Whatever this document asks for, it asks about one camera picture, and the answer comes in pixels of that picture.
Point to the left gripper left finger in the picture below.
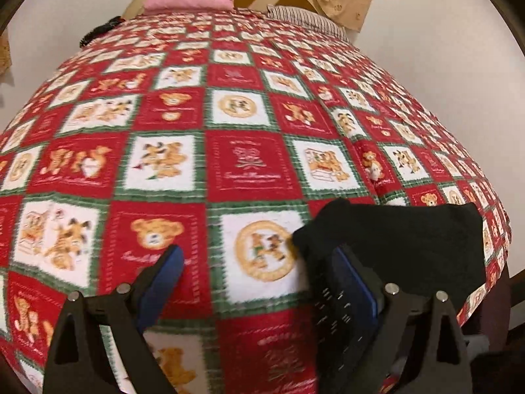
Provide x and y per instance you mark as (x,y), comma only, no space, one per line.
(77,361)

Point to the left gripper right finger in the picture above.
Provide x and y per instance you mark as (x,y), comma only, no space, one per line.
(365,326)

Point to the black pants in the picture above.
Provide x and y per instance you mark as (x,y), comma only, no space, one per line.
(421,249)

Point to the red patchwork bear bedspread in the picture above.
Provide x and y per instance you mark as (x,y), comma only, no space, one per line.
(221,132)

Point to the striped pillow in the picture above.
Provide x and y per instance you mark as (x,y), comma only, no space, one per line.
(307,19)

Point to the dark clothes bundle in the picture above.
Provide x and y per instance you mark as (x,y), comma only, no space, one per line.
(101,31)

